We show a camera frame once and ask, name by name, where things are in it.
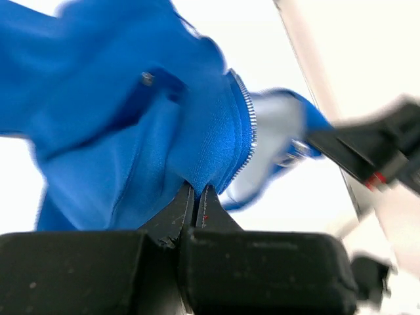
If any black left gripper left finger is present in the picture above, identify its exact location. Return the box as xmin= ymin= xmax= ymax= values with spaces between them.
xmin=139 ymin=182 xmax=195 ymax=248

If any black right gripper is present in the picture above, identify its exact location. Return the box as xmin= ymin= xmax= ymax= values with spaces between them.
xmin=306 ymin=96 xmax=419 ymax=194

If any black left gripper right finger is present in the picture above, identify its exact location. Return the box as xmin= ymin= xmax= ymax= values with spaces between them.
xmin=195 ymin=186 xmax=243 ymax=231

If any blue zip-up jacket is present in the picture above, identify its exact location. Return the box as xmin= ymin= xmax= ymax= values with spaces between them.
xmin=1 ymin=1 xmax=330 ymax=231

